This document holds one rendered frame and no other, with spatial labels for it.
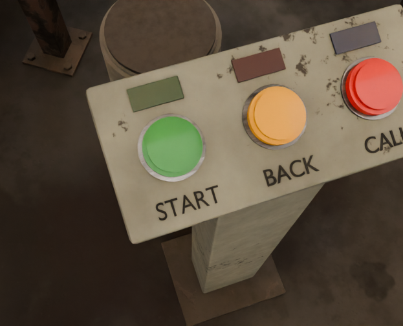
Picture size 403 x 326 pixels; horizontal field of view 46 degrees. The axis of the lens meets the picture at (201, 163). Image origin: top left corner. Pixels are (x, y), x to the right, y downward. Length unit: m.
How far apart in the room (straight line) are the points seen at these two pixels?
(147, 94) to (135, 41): 0.15
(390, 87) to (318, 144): 0.06
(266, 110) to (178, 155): 0.07
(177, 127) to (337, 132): 0.12
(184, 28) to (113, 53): 0.07
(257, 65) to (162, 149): 0.09
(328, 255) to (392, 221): 0.15
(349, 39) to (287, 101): 0.07
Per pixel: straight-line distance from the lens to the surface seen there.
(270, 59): 0.34
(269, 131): 0.32
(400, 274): 0.98
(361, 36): 0.37
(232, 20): 1.16
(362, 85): 0.35
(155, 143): 0.31
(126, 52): 0.46
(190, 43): 0.46
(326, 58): 0.36
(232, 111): 0.33
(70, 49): 1.12
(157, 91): 0.32
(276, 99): 0.32
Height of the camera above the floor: 0.89
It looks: 68 degrees down
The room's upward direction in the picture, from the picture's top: 3 degrees clockwise
